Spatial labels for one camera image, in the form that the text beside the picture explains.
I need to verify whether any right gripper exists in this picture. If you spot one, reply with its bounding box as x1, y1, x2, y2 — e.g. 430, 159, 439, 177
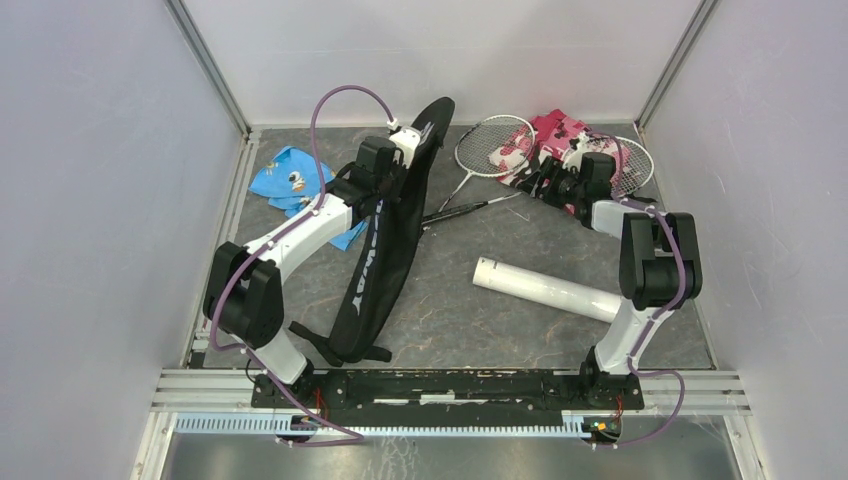
516, 155, 586, 210

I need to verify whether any black racket bag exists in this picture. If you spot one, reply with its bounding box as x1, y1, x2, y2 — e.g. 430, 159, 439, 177
290, 97, 455, 367

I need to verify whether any white shuttlecock tube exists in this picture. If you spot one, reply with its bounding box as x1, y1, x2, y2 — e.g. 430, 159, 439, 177
472, 257, 622, 323

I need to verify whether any white racket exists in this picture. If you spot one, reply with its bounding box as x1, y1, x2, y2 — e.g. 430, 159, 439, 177
421, 135, 656, 228
422, 114, 536, 229

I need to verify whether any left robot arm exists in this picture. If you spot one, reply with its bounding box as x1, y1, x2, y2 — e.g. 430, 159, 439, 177
202, 127, 421, 408

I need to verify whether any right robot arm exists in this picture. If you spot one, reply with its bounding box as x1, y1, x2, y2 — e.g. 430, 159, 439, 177
518, 152, 703, 408

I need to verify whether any pink camouflage bag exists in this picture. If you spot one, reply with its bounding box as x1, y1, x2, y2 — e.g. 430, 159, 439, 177
498, 109, 612, 190

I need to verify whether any blue cloth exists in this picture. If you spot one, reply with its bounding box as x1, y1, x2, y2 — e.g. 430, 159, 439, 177
249, 146, 368, 251

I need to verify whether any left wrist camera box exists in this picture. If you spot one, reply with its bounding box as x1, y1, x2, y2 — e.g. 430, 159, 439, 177
389, 126, 422, 169

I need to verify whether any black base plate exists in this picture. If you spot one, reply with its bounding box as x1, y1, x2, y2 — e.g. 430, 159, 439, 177
291, 369, 645, 428

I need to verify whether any white slotted cable duct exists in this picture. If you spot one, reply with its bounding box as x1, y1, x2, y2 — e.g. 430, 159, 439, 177
174, 412, 590, 439

